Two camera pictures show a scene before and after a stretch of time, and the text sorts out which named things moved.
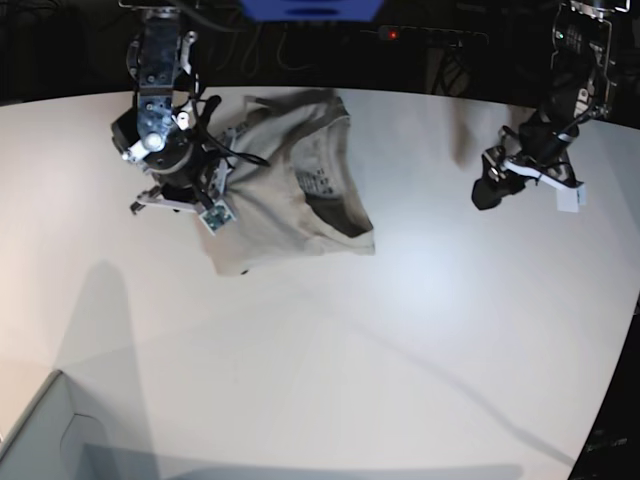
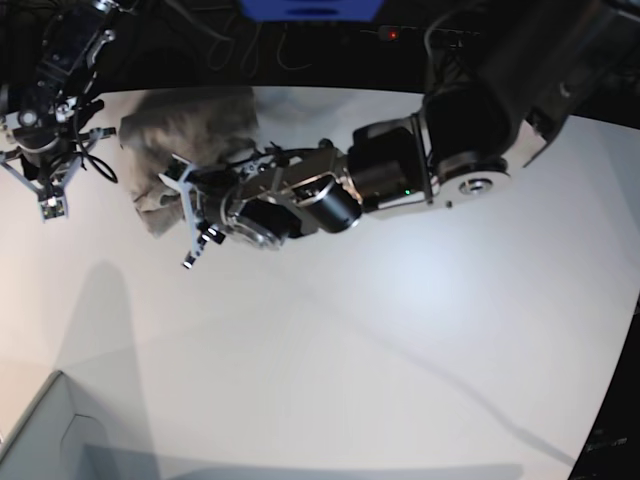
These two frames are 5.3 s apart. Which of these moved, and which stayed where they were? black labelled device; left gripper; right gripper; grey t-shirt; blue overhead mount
Moved: grey t-shirt; right gripper; left gripper
Stayed: blue overhead mount; black labelled device
